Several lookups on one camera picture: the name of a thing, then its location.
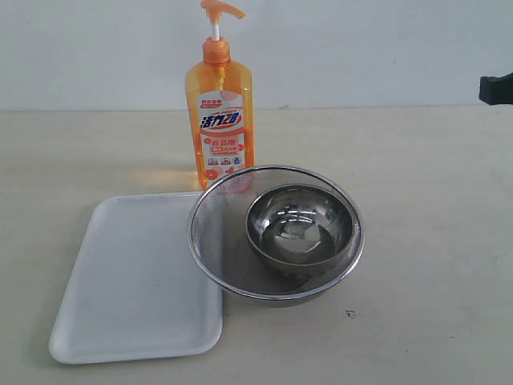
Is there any orange dish soap pump bottle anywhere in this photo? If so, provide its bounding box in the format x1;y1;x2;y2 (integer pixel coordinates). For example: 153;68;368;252
185;1;255;189

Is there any small stainless steel bowl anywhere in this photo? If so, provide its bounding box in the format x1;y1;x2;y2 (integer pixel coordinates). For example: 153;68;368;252
245;184;360;276

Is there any steel mesh strainer basket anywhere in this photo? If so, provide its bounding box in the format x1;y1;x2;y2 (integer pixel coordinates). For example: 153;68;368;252
188;165;365;308

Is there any white rectangular plastic tray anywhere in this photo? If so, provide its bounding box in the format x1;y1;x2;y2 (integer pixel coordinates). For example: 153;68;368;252
49;192;223;365

